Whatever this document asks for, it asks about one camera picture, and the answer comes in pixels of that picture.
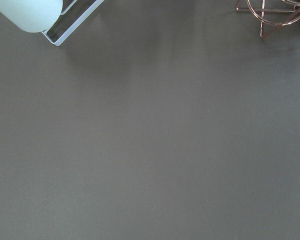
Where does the pale mint plastic cup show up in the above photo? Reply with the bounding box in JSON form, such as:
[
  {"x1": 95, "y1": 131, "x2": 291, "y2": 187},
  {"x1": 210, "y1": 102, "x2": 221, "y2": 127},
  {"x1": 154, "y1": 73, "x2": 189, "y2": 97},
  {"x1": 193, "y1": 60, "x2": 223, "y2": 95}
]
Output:
[{"x1": 0, "y1": 0, "x2": 63, "y2": 33}]

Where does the copper wire bottle rack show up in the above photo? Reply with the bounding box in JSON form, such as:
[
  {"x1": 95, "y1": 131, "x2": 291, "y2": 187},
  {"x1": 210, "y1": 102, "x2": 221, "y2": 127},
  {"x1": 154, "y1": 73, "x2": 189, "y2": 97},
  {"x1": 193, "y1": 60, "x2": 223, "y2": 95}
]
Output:
[{"x1": 234, "y1": 0, "x2": 300, "y2": 39}]

